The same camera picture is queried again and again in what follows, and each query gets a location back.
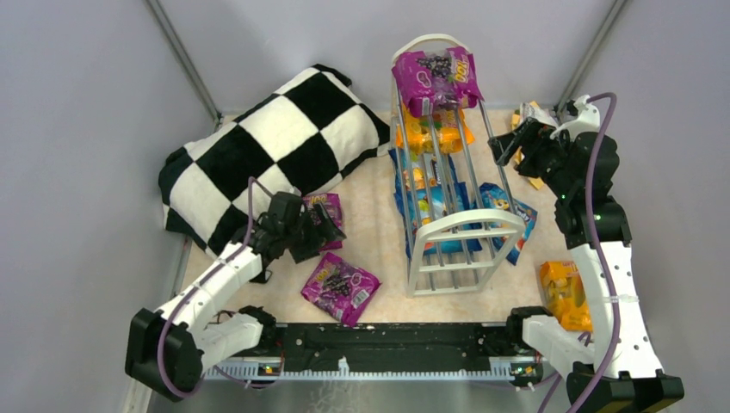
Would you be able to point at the orange candy bag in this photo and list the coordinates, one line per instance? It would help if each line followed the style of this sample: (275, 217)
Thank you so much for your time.
(564, 295)
(450, 134)

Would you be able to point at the aluminium corner post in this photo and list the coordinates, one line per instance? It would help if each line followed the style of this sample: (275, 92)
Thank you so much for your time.
(598, 40)
(178, 49)

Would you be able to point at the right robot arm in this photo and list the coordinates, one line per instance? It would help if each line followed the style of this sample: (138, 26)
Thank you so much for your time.
(616, 369)

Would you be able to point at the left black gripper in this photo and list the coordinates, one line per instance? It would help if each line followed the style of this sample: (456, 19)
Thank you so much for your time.
(311, 232)

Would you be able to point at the purple grape candy bag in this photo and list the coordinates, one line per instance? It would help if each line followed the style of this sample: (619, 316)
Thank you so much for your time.
(433, 81)
(327, 215)
(340, 289)

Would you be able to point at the white patterned snack bag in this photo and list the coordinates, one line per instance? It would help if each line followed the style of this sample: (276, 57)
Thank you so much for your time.
(527, 110)

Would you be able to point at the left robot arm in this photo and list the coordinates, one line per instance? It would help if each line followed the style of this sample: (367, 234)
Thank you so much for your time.
(169, 349)

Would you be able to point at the left aluminium corner post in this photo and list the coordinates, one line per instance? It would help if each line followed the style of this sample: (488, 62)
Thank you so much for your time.
(178, 49)

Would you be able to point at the black white checkered pillow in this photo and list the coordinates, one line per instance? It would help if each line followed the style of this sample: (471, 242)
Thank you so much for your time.
(308, 135)

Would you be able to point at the white metal wire shelf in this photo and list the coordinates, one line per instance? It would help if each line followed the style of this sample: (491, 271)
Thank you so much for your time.
(498, 229)

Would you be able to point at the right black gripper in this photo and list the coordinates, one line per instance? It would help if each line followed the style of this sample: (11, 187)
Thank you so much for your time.
(526, 145)

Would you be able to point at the right aluminium corner post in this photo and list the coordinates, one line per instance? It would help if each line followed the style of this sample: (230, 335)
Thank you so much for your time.
(598, 40)

